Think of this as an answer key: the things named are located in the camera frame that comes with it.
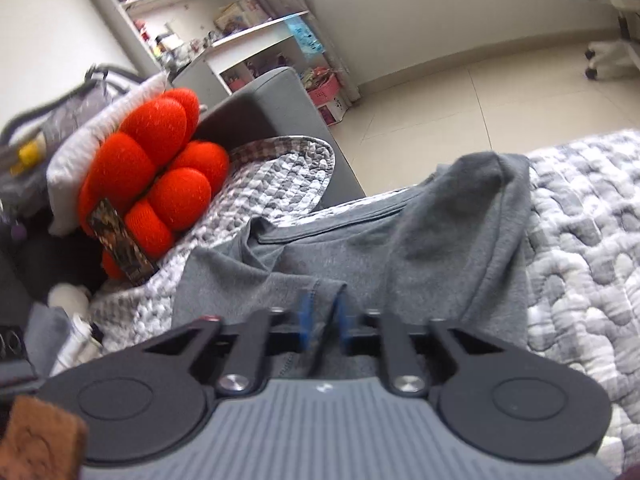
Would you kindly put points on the blue patterned bag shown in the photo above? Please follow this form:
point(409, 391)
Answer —
point(305, 37)

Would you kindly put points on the grey checked quilted blanket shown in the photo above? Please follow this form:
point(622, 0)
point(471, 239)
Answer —
point(590, 220)

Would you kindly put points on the dark grey sofa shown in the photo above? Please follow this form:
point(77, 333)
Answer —
point(270, 105)

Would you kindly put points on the white bookshelf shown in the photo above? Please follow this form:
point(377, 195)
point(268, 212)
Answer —
point(250, 40)

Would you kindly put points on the brown fuzzy cloth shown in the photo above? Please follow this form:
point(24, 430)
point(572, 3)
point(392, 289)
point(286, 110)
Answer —
point(40, 440)

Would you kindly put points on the white plush toy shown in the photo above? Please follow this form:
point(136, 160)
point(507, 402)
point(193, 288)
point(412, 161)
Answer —
point(67, 295)

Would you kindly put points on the white pillow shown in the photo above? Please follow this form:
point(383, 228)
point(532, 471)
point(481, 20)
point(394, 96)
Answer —
point(65, 170)

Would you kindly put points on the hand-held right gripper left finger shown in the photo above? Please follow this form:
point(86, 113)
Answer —
point(302, 320)

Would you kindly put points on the pink basket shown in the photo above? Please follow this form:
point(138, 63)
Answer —
point(327, 100)

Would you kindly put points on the grey backpack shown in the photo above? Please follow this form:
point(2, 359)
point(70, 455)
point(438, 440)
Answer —
point(65, 115)

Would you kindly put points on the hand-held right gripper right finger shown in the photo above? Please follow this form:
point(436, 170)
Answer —
point(342, 320)

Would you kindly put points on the grey t-shirt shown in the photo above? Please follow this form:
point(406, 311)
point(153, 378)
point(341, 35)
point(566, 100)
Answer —
point(425, 240)

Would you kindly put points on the yellow clip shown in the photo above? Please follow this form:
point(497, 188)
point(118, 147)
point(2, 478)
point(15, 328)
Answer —
point(30, 155)

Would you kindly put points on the white sock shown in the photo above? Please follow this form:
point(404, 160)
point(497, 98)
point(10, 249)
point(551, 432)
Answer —
point(77, 342)

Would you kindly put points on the red pumpkin cushion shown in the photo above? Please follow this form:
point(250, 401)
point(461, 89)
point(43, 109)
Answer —
point(125, 160)

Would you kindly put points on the grey folded cloth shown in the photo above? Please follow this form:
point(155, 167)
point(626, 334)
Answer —
point(45, 335)

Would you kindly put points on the purple pompom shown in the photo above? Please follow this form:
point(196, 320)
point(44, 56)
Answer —
point(19, 230)

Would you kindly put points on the white office chair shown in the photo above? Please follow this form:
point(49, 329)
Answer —
point(610, 55)

